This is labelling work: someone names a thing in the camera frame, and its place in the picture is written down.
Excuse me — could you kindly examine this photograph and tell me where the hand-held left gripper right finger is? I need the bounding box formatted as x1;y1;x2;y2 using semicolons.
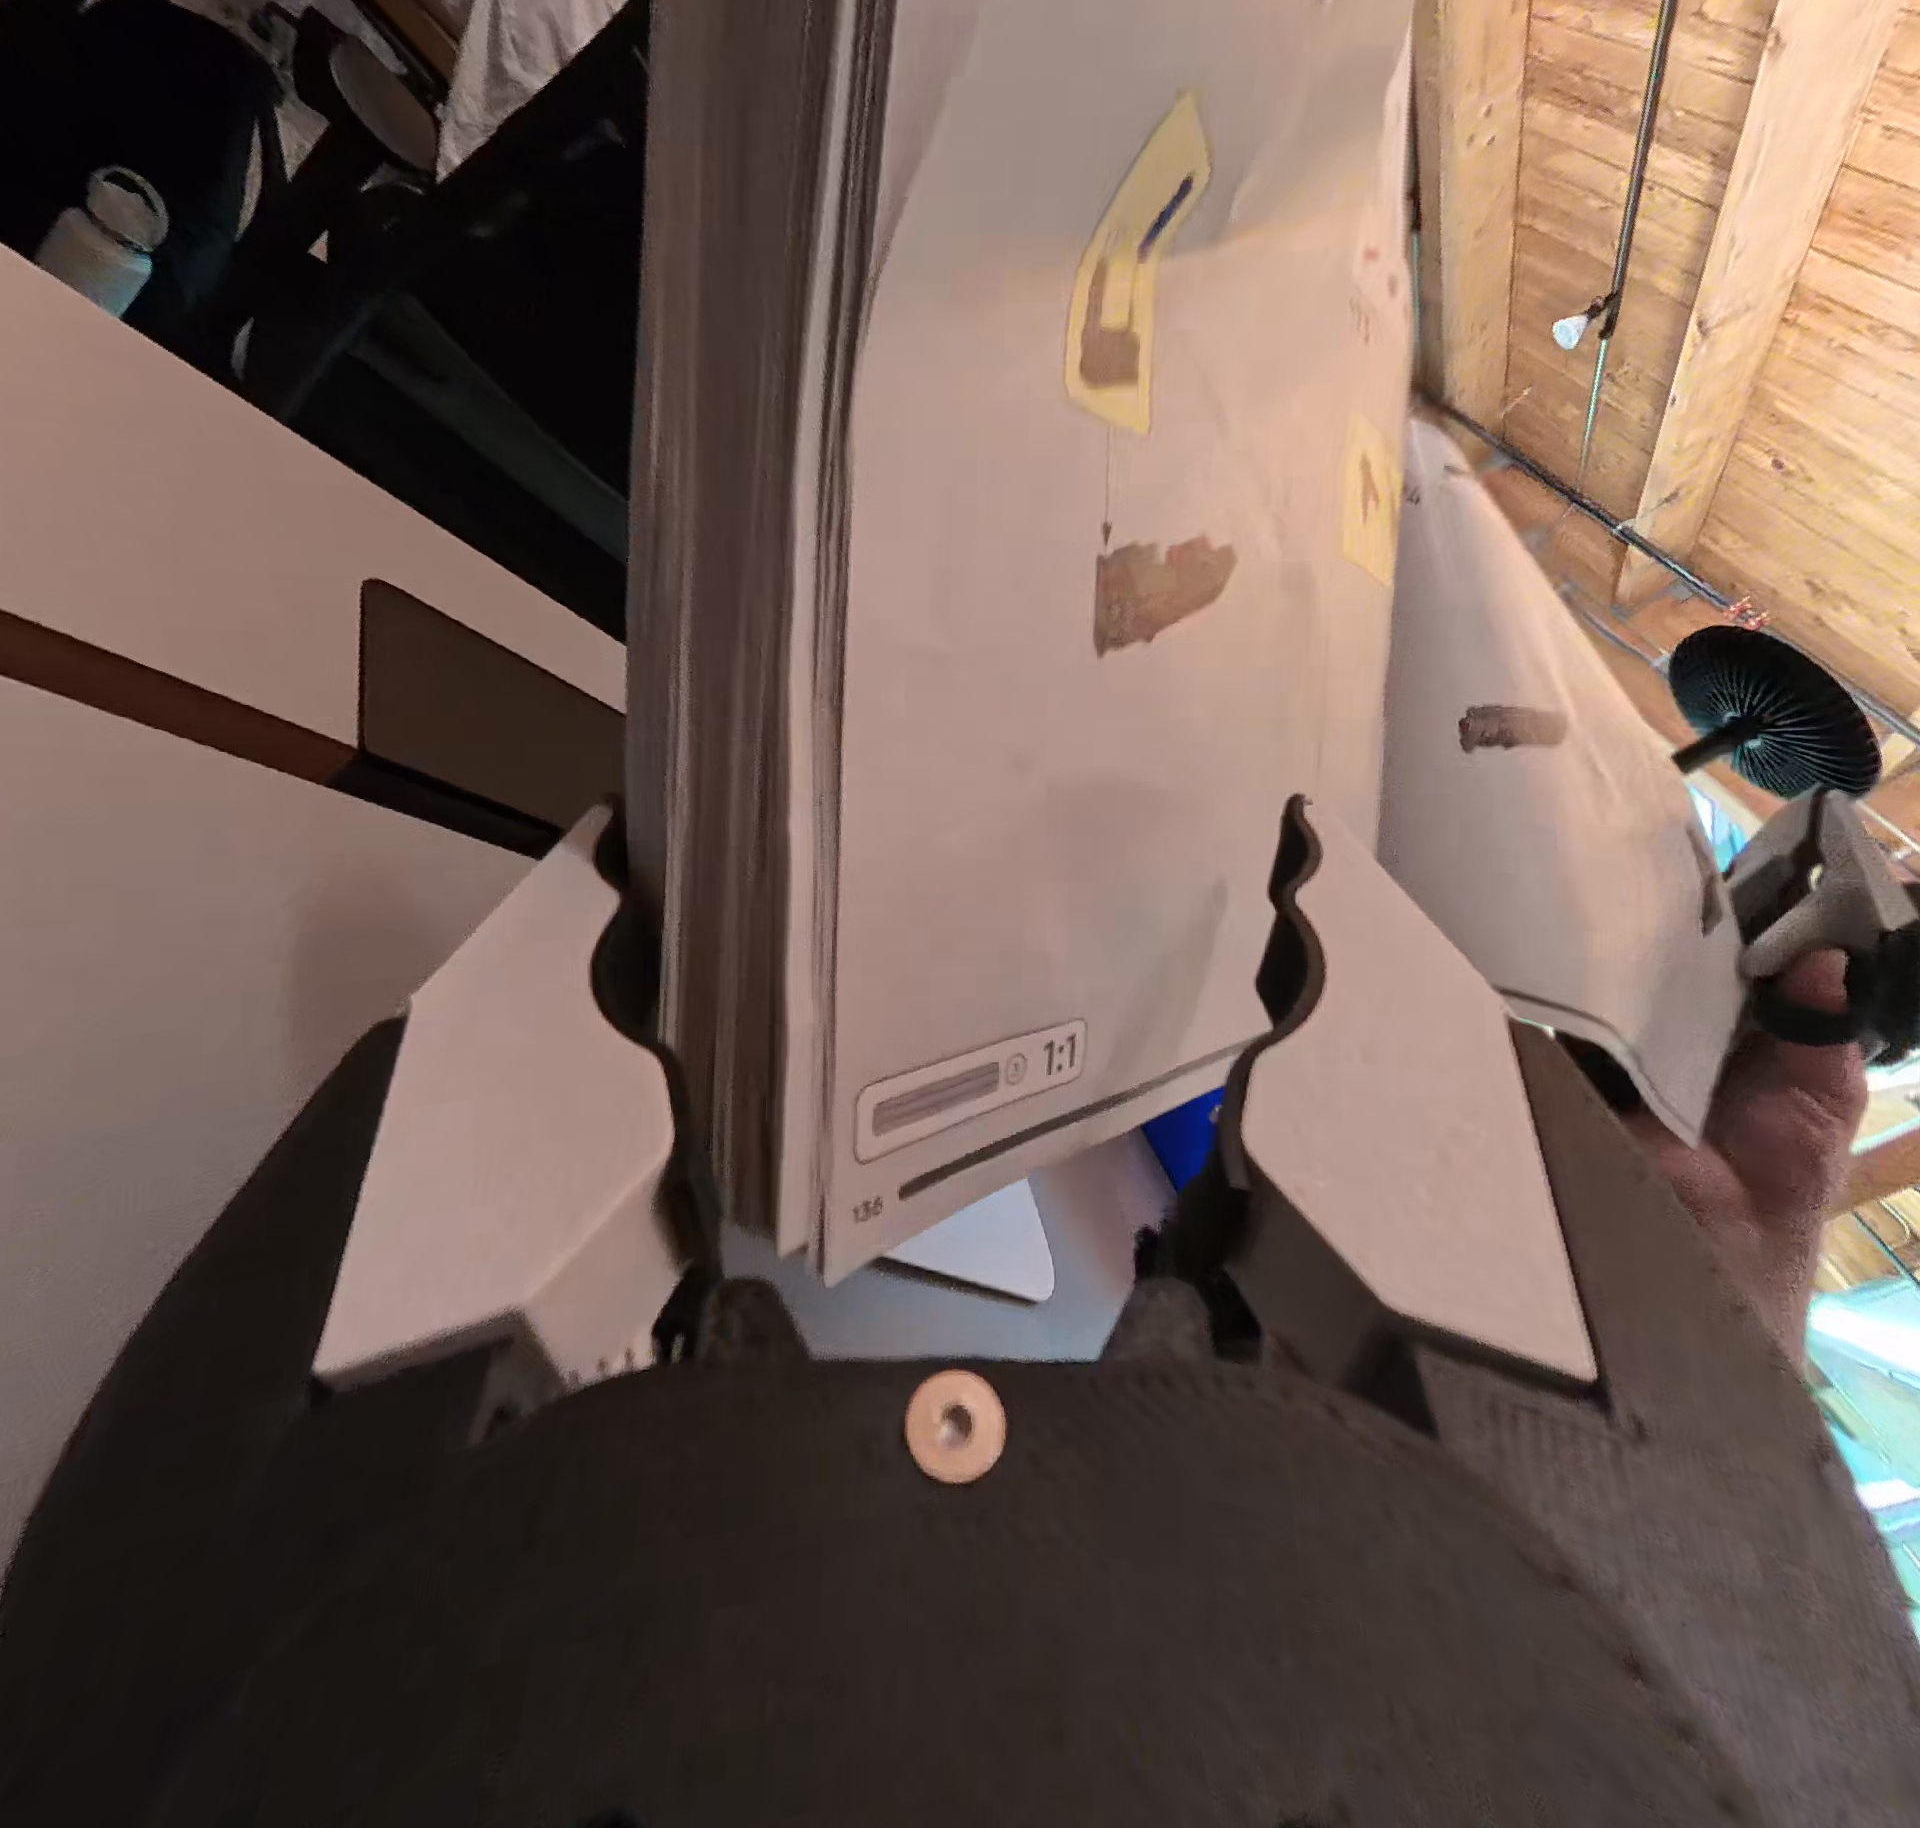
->
1218;794;1603;1397

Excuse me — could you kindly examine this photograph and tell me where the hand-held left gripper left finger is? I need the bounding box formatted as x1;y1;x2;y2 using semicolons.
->
311;797;719;1392

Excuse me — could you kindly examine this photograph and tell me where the lego instruction booklet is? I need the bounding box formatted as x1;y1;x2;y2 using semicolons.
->
625;0;1753;1293

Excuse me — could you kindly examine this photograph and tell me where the large blue lego box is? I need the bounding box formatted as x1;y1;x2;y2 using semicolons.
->
1138;1085;1231;1206

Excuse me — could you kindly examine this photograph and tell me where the black ribbed round disc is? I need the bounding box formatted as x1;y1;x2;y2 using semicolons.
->
1669;622;1884;805

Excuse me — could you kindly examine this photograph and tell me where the grey ceiling conduit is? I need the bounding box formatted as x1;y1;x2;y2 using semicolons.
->
1603;0;1704;305

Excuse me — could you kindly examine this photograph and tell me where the white water bottle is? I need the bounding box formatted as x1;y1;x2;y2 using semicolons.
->
35;165;176;313

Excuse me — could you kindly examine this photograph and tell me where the white plastic sheet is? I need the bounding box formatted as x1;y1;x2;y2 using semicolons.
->
430;0;658;182

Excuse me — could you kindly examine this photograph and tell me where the dark desk cable flap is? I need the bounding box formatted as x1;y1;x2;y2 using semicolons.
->
360;575;632;855

